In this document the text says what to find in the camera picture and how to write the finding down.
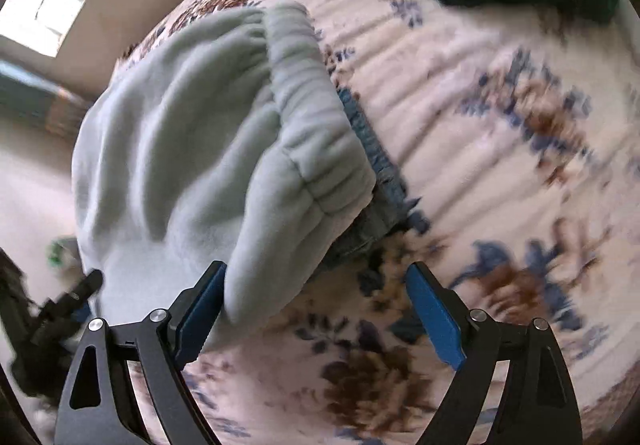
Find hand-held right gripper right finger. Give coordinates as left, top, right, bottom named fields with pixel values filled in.
left=406, top=261, right=583, bottom=445

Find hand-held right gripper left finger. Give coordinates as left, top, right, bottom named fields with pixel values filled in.
left=52, top=261, right=226, bottom=445

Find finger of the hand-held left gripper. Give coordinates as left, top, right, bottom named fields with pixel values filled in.
left=30, top=270, right=104, bottom=346

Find green and white object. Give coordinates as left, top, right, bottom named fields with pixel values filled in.
left=46, top=236, right=78, bottom=272

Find light green pants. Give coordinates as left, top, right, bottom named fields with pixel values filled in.
left=71, top=0, right=377, bottom=351

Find floral blanket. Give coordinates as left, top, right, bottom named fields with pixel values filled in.
left=105, top=0, right=640, bottom=445

